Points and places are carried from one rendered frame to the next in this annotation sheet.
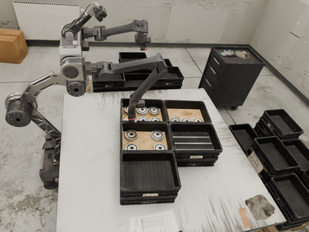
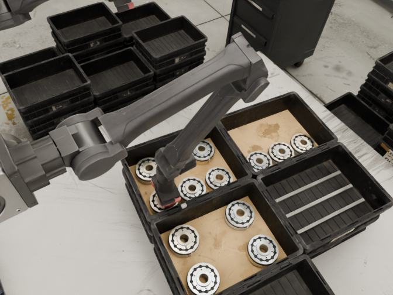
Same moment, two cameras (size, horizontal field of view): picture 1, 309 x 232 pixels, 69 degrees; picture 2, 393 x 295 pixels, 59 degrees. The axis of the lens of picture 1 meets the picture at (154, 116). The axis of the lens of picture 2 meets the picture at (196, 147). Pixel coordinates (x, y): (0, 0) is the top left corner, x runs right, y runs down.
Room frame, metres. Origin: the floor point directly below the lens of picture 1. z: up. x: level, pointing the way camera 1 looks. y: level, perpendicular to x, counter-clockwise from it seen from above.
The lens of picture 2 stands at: (0.78, 0.29, 1.97)
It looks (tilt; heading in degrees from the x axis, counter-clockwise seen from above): 53 degrees down; 342
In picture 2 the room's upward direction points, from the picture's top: 6 degrees clockwise
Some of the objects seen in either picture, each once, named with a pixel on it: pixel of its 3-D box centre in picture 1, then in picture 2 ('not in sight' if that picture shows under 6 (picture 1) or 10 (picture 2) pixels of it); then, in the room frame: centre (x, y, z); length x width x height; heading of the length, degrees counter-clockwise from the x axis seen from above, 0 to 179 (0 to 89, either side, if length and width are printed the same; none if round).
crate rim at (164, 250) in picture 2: (145, 136); (226, 237); (1.16, 0.03, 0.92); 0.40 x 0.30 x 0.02; 104
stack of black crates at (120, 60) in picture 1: (132, 70); (90, 48); (2.87, 0.45, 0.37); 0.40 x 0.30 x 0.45; 111
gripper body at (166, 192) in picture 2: (132, 110); (165, 182); (1.35, 0.19, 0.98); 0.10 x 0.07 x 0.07; 13
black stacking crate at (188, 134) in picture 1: (192, 141); (319, 198); (1.25, -0.35, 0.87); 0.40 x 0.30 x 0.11; 104
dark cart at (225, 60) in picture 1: (226, 81); (278, 17); (2.95, -0.97, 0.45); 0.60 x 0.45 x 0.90; 111
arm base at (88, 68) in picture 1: (89, 68); (35, 163); (1.16, 0.45, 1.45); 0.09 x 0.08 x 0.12; 21
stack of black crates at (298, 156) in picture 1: (292, 162); not in sight; (1.72, -1.66, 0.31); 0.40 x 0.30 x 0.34; 21
